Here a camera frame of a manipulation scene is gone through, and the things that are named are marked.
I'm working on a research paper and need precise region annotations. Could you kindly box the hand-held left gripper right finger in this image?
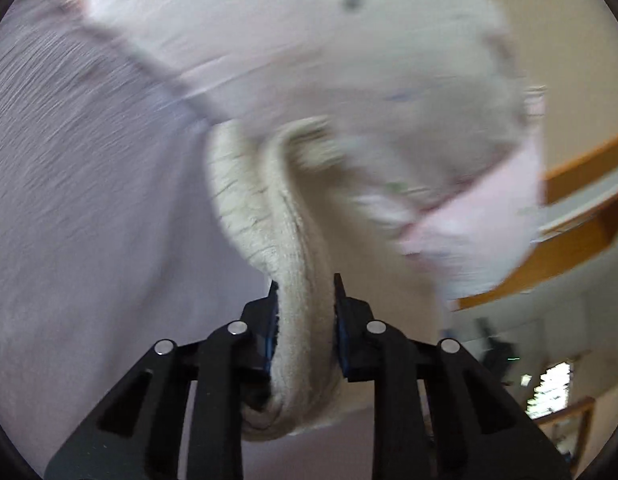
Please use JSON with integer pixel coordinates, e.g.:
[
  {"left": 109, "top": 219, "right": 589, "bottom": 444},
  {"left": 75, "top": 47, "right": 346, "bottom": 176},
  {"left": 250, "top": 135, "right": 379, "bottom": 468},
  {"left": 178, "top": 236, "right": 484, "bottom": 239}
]
[{"left": 333, "top": 274, "right": 572, "bottom": 480}]

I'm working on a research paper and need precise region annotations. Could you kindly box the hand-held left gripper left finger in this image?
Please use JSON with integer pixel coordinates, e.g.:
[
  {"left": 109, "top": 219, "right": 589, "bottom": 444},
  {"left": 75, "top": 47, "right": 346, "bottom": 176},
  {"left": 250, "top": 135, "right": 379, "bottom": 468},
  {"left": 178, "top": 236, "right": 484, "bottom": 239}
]
[{"left": 44, "top": 280, "right": 281, "bottom": 480}]

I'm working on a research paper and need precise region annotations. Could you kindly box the cream small shirt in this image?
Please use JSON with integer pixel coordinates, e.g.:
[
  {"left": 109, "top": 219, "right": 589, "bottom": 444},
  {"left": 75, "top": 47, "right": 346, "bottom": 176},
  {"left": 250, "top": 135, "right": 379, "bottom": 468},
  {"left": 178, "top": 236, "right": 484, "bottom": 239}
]
[{"left": 84, "top": 0, "right": 548, "bottom": 442}]

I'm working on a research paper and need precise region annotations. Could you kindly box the dark object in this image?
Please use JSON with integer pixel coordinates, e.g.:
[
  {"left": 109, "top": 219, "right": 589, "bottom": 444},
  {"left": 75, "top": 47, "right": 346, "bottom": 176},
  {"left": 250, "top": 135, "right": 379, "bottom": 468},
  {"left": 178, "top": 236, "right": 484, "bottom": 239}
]
[{"left": 476, "top": 317, "right": 516, "bottom": 386}]

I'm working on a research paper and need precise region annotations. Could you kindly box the bright window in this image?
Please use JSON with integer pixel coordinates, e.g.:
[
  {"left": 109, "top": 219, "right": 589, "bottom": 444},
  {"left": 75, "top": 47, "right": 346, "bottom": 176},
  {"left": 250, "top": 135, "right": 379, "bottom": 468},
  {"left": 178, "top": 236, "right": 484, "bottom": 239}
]
[{"left": 526, "top": 362, "right": 574, "bottom": 418}]

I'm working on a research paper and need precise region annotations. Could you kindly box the lavender bed sheet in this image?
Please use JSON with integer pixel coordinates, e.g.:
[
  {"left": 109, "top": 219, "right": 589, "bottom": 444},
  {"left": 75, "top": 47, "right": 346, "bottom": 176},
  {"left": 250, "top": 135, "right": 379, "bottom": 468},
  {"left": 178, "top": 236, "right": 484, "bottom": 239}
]
[{"left": 0, "top": 0, "right": 382, "bottom": 480}]

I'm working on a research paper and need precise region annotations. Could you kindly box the pink cloth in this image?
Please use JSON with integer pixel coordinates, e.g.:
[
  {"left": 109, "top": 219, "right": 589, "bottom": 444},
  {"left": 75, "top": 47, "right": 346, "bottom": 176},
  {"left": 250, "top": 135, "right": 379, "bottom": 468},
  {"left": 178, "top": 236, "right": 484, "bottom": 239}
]
[{"left": 454, "top": 132, "right": 618, "bottom": 311}]

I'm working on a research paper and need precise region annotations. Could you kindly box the wooden framed furniture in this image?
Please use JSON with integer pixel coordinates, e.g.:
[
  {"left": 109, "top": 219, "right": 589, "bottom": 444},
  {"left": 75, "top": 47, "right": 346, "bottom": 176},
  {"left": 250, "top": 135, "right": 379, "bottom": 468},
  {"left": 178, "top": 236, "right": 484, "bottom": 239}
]
[{"left": 536, "top": 396, "right": 597, "bottom": 466}]

